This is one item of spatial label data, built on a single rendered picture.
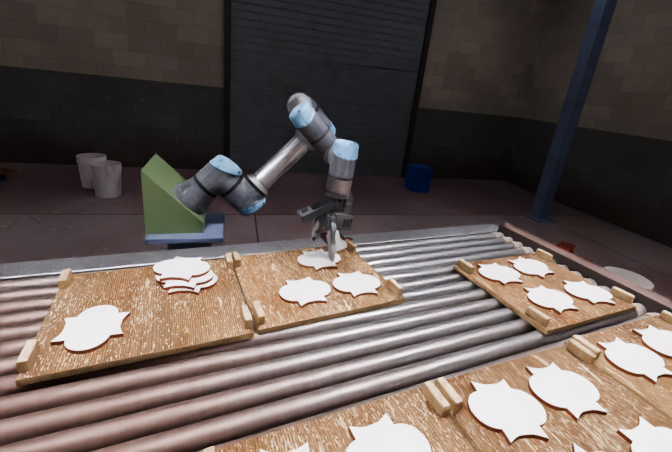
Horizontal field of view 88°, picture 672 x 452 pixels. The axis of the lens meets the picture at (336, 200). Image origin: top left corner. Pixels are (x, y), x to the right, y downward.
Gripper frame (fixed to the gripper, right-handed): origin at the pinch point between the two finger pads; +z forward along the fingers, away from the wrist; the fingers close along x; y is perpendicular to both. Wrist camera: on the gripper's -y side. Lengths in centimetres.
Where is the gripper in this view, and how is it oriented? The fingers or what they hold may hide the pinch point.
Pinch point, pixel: (320, 251)
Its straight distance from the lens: 110.8
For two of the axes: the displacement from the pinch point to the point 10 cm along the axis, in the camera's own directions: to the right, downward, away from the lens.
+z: -1.8, 9.4, 2.8
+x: -4.4, -3.3, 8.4
